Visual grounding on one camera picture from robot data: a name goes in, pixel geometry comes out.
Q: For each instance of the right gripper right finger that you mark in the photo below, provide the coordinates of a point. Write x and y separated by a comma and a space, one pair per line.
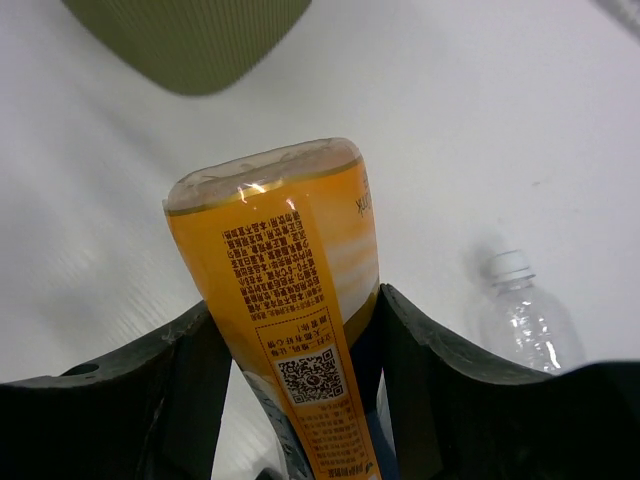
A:
460, 412

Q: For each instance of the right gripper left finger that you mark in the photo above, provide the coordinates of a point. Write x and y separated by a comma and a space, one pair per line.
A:
150, 409

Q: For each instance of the clear bottle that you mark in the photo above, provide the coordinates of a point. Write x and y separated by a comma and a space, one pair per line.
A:
525, 324

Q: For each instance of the orange label bottle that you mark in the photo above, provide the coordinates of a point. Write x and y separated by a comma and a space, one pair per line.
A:
282, 247

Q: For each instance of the green mesh waste bin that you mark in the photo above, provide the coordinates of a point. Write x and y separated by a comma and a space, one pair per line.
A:
190, 48

